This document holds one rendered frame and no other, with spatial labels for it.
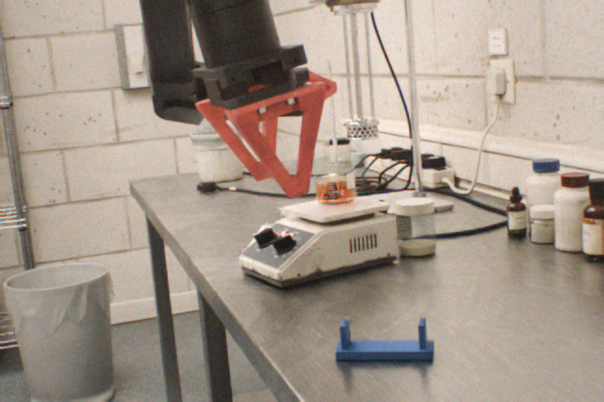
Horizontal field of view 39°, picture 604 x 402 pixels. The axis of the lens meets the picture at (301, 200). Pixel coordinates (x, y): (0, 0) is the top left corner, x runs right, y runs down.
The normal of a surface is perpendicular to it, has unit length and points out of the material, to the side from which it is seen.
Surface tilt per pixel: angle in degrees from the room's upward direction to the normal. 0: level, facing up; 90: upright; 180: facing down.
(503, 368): 0
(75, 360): 94
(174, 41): 144
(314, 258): 90
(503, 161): 90
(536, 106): 90
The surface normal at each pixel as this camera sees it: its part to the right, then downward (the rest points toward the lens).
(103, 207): 0.29, 0.15
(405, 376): -0.08, -0.98
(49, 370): -0.09, 0.26
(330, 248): 0.50, 0.11
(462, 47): -0.95, 0.13
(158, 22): 0.03, 0.89
